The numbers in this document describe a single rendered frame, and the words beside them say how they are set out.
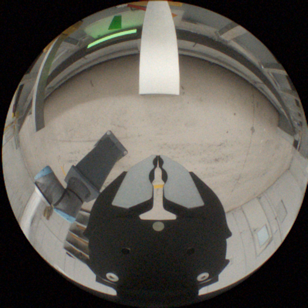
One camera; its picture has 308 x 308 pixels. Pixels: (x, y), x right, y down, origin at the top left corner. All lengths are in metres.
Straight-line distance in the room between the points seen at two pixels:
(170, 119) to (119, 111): 0.49
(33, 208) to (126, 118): 1.03
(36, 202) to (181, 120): 1.21
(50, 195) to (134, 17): 0.72
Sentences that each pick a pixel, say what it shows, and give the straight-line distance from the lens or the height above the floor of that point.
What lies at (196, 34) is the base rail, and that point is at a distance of 0.39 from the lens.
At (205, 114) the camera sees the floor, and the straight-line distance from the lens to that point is 1.05.
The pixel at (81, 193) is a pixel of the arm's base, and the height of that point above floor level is 0.66.
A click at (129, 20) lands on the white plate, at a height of 0.75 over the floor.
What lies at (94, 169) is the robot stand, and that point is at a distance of 0.73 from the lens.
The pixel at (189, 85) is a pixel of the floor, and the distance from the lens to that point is 1.00.
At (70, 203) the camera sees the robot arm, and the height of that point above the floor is 0.77.
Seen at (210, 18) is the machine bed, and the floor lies 0.70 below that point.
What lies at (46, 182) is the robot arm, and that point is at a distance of 0.57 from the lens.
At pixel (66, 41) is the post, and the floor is 0.79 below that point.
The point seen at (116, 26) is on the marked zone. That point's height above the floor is 0.73.
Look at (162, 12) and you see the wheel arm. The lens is 0.16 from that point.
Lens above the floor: 0.94
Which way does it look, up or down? 62 degrees down
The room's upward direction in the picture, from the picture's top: 178 degrees counter-clockwise
